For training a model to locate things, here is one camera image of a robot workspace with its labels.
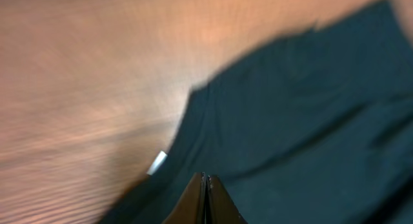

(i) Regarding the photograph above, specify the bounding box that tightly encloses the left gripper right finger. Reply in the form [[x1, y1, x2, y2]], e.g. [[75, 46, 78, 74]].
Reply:
[[205, 176, 247, 224]]

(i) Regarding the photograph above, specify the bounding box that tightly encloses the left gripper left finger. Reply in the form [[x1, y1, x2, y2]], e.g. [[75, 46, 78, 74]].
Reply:
[[163, 172, 207, 224]]

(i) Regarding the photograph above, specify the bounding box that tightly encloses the black t-shirt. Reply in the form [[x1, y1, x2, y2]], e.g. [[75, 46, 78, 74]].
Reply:
[[102, 0, 412, 224]]

